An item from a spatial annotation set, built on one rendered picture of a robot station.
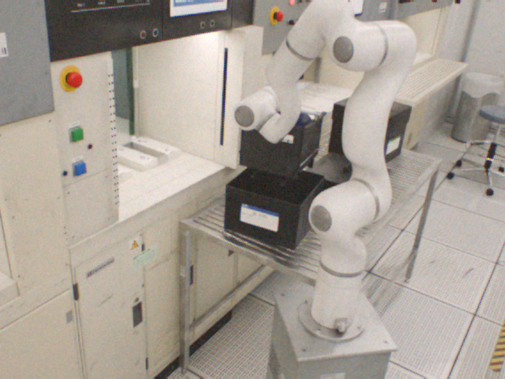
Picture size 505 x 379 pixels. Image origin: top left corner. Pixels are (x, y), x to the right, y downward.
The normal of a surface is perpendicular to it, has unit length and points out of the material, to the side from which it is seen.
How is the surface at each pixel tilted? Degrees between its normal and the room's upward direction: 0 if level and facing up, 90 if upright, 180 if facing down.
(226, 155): 90
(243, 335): 0
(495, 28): 90
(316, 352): 0
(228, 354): 0
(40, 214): 90
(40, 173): 90
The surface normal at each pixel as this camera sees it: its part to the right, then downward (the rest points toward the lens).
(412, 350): 0.07, -0.88
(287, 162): -0.42, 0.38
